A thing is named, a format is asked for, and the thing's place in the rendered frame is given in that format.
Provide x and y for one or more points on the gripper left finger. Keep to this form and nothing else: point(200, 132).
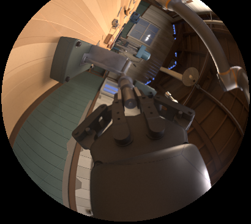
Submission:
point(120, 120)

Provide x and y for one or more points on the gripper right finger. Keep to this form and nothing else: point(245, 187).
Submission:
point(152, 115)

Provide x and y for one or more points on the grey micrometer thimble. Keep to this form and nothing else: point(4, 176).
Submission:
point(129, 95)

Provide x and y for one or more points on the silver metal stub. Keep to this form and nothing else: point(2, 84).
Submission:
point(171, 97)

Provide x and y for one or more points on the white slotted rack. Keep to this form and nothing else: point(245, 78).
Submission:
point(83, 179)

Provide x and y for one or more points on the green micrometer base block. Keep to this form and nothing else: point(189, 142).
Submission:
point(65, 58)

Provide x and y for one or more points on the grey box with blue panel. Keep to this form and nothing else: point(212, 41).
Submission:
point(110, 88)

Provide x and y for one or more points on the white disc ceiling lamp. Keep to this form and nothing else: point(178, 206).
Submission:
point(189, 76)

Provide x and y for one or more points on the blue bench machine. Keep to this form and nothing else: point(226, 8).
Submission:
point(143, 53)

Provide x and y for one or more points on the dark round bolt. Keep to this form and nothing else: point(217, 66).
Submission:
point(78, 43)
point(67, 79)

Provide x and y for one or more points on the brown box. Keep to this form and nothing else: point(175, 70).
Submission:
point(108, 38)

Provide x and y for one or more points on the white framed window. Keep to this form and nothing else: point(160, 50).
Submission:
point(144, 31)

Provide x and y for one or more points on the grey micrometer frame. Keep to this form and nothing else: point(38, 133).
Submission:
point(108, 58)

